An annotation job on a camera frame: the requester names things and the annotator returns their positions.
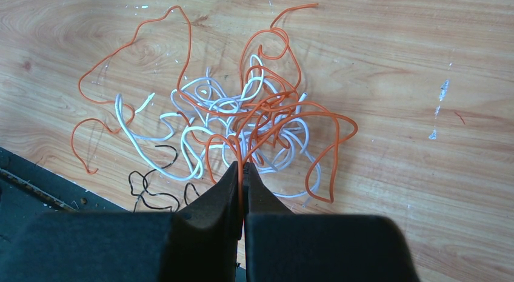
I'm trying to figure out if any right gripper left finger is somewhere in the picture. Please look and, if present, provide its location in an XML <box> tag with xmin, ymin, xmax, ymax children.
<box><xmin>1</xmin><ymin>162</ymin><xmax>242</xmax><ymax>281</ymax></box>

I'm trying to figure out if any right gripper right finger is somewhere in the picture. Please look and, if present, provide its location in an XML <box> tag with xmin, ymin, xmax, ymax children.
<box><xmin>242</xmin><ymin>163</ymin><xmax>419</xmax><ymax>281</ymax></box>

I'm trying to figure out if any black thin cable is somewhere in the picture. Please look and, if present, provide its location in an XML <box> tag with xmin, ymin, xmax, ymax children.
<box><xmin>127</xmin><ymin>144</ymin><xmax>201</xmax><ymax>213</ymax></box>

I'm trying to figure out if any white thin cable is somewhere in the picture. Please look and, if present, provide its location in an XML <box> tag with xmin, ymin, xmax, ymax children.
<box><xmin>115</xmin><ymin>54</ymin><xmax>323</xmax><ymax>209</ymax></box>

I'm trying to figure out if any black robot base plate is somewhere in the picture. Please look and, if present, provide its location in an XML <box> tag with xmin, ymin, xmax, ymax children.
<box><xmin>1</xmin><ymin>148</ymin><xmax>126</xmax><ymax>254</ymax></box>

